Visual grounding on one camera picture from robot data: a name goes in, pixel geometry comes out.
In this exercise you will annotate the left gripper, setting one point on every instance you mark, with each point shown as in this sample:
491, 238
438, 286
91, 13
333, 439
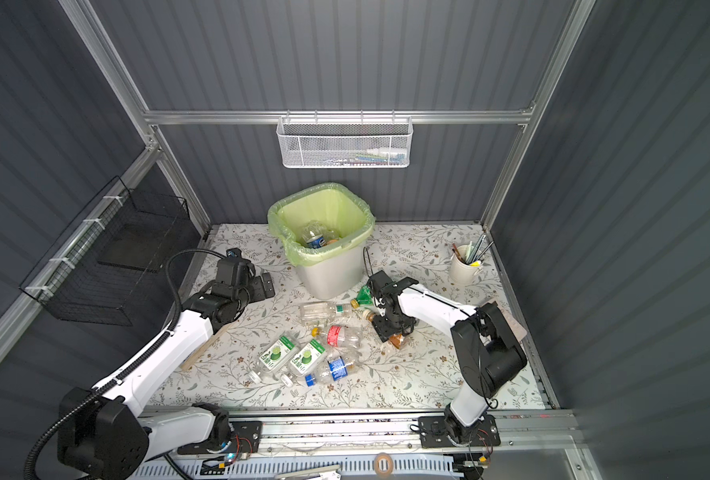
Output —
259, 293

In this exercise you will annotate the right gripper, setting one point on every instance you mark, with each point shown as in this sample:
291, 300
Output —
383, 331

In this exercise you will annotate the pepsi label bottle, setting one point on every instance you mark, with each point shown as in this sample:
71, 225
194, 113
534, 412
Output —
316, 235

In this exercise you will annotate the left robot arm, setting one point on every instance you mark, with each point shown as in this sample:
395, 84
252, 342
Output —
102, 431

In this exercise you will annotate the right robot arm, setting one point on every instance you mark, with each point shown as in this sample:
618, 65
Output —
488, 352

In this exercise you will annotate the white plastic waste bin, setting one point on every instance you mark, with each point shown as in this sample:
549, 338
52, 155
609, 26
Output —
335, 276

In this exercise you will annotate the green bin liner bag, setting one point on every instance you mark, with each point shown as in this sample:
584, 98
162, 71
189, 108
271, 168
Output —
331, 203

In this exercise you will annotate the brown coffee bottle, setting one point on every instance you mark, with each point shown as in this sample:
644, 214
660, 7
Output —
398, 341

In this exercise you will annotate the green plastic bottle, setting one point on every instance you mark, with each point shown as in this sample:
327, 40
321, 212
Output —
363, 298

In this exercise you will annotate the clear square bottle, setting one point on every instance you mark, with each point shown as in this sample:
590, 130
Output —
317, 312

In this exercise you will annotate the red label clear bottle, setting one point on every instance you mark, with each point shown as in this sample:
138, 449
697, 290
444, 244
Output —
338, 336

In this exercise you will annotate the blue label clear bottle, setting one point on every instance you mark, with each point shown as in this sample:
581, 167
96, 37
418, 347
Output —
330, 371

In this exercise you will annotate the white pen cup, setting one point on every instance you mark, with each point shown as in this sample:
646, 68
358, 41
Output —
467, 260

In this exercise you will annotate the green label square bottle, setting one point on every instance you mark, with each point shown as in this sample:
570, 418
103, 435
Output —
303, 363

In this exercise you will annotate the colourful book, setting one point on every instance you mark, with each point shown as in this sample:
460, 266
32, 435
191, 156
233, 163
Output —
202, 352

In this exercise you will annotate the pink calculator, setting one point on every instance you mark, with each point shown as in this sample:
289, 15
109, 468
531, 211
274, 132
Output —
518, 330

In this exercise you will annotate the tape roll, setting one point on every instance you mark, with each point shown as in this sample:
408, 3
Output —
383, 465

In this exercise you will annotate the white tube in basket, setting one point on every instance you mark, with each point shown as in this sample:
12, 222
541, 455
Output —
388, 152

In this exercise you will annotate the white wire wall basket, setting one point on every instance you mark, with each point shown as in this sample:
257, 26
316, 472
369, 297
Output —
342, 145

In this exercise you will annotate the black wire wall basket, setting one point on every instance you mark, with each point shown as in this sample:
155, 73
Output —
110, 271

